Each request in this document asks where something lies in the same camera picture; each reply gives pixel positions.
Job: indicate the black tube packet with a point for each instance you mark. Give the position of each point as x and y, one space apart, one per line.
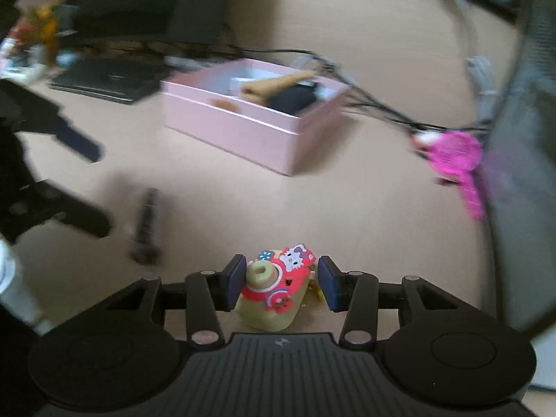
145 226

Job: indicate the pink toy racket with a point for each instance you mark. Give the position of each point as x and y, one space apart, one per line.
456 152

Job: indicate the black plush toy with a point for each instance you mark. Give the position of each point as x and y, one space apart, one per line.
295 99

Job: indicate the brown plush toy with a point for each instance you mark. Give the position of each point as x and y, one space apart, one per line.
273 87

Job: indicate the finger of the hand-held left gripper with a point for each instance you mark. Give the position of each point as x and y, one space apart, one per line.
82 217
82 143

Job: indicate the yellow toy camera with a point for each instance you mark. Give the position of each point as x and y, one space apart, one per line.
278 286

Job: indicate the small white blue toy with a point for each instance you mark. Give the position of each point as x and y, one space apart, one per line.
326 94

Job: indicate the black laptop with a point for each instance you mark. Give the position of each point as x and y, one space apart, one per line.
104 80

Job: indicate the white computer case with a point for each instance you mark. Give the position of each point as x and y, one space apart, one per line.
521 160

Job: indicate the orange toy figure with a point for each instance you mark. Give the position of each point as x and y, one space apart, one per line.
41 30

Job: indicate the orange cookie toy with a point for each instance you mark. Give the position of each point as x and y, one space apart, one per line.
225 104

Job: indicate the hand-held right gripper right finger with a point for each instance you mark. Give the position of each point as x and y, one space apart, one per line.
330 284

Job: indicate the white marshmallow toy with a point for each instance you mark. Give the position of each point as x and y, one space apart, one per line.
421 140

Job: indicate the pink cardboard box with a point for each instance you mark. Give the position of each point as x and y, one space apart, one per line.
260 139

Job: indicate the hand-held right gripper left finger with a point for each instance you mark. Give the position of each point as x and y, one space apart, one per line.
234 282

